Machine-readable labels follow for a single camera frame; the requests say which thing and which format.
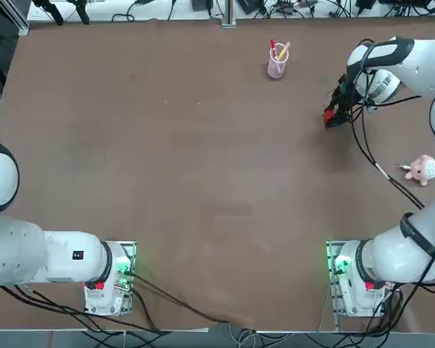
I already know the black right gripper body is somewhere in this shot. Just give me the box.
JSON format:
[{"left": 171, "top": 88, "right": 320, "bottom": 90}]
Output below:
[{"left": 332, "top": 73, "right": 363, "bottom": 110}]

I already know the clear pink cup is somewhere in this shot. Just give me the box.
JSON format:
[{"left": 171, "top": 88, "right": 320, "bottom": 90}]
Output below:
[{"left": 267, "top": 42, "right": 291, "bottom": 80}]

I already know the yellow pen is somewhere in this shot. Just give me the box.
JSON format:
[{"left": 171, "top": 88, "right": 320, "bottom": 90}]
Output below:
[{"left": 276, "top": 41, "right": 292, "bottom": 63}]

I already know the pink plush toy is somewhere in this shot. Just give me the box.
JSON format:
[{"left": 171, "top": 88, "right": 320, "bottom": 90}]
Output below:
[{"left": 397, "top": 154, "right": 435, "bottom": 188}]

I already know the black stand leg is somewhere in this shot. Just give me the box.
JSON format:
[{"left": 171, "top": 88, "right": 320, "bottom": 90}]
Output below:
[
  {"left": 69, "top": 0, "right": 91, "bottom": 25},
  {"left": 31, "top": 0, "right": 65, "bottom": 27}
]

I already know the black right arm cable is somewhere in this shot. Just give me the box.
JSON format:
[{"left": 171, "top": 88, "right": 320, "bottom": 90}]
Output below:
[{"left": 344, "top": 38, "right": 427, "bottom": 211}]

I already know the aluminium camera post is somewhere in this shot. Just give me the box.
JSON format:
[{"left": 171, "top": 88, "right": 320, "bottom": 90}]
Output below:
[{"left": 220, "top": 0, "right": 238, "bottom": 28}]

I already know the black table cable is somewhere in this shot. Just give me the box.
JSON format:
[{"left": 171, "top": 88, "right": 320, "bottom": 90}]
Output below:
[{"left": 129, "top": 272, "right": 257, "bottom": 328}]

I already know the black floor cable bundle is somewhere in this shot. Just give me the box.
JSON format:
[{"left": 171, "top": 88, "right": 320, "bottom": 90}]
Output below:
[{"left": 0, "top": 284, "right": 170, "bottom": 334}]

